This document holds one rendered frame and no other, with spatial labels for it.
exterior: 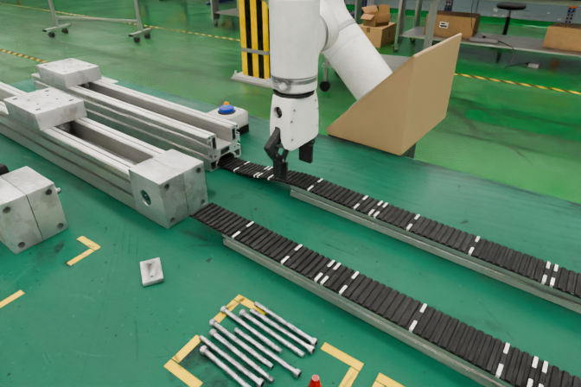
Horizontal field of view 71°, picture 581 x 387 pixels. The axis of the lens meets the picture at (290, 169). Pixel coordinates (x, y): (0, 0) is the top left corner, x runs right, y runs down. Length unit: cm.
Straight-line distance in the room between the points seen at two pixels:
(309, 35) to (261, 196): 33
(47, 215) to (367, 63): 80
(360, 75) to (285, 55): 44
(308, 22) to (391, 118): 39
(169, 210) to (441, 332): 47
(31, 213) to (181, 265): 27
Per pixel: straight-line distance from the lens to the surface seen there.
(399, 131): 99
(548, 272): 71
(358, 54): 111
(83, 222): 84
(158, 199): 74
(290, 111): 71
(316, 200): 79
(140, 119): 109
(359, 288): 59
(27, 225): 80
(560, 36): 537
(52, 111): 106
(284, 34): 69
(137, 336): 61
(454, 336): 57
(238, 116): 106
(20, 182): 82
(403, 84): 95
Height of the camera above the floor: 123
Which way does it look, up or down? 29 degrees down
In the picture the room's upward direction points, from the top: straight up
